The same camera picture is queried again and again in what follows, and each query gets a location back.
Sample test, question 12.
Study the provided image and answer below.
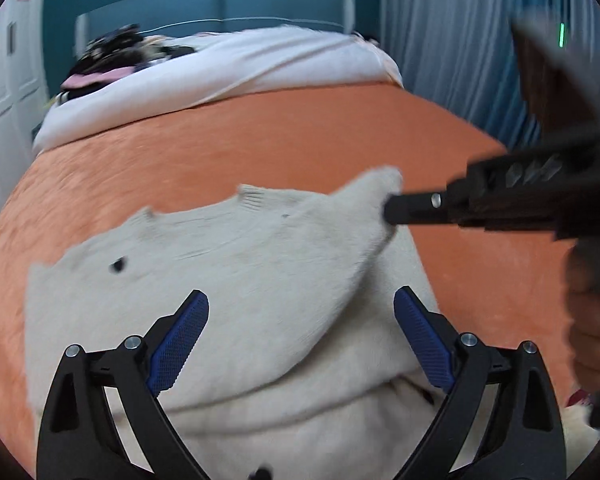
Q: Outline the pile of dark clothes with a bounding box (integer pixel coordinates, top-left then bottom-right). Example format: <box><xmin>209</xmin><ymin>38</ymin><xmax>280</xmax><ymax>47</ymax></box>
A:
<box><xmin>55</xmin><ymin>24</ymin><xmax>197</xmax><ymax>104</ymax></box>

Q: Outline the person's right hand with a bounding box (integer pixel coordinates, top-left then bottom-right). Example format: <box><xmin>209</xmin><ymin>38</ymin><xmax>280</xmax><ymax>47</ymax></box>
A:
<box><xmin>564</xmin><ymin>255</ymin><xmax>600</xmax><ymax>397</ymax></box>

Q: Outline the blue padded headboard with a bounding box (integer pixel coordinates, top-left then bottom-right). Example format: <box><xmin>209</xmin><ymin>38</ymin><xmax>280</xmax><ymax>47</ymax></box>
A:
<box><xmin>75</xmin><ymin>0</ymin><xmax>357</xmax><ymax>57</ymax></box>

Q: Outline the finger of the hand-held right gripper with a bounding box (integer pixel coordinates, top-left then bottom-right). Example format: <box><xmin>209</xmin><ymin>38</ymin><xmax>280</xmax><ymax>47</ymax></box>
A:
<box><xmin>382</xmin><ymin>191</ymin><xmax>452</xmax><ymax>226</ymax></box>

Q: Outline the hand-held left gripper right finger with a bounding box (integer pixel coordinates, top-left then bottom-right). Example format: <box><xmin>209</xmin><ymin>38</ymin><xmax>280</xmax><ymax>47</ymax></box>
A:
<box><xmin>394</xmin><ymin>286</ymin><xmax>567</xmax><ymax>480</ymax></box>

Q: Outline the cream sweater with black hearts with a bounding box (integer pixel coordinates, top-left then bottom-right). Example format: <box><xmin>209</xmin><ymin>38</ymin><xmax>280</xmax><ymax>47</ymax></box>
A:
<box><xmin>22</xmin><ymin>166</ymin><xmax>443</xmax><ymax>480</ymax></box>

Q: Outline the blue-grey curtain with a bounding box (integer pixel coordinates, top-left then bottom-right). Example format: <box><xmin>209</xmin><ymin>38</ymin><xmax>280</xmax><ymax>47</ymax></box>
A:
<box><xmin>380</xmin><ymin>0</ymin><xmax>600</xmax><ymax>161</ymax></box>

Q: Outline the white wardrobe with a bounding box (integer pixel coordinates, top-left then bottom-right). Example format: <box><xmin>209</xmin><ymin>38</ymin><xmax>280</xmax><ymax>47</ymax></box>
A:
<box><xmin>0</xmin><ymin>0</ymin><xmax>51</xmax><ymax>181</ymax></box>

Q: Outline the floral cloth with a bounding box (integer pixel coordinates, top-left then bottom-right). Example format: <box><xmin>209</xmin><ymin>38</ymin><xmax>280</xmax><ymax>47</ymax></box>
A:
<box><xmin>561</xmin><ymin>389</ymin><xmax>600</xmax><ymax>467</ymax></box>

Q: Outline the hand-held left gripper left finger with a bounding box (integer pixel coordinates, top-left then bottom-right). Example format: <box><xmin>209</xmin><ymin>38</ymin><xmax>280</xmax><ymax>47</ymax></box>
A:
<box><xmin>36</xmin><ymin>290</ymin><xmax>211</xmax><ymax>480</ymax></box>

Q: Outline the orange blanket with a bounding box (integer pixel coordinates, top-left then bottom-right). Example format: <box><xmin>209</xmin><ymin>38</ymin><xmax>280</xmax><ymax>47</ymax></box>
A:
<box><xmin>0</xmin><ymin>82</ymin><xmax>581</xmax><ymax>467</ymax></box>

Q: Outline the white duvet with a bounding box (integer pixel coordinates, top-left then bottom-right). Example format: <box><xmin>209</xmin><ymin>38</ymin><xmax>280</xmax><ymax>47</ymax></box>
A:
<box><xmin>32</xmin><ymin>27</ymin><xmax>404</xmax><ymax>155</ymax></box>

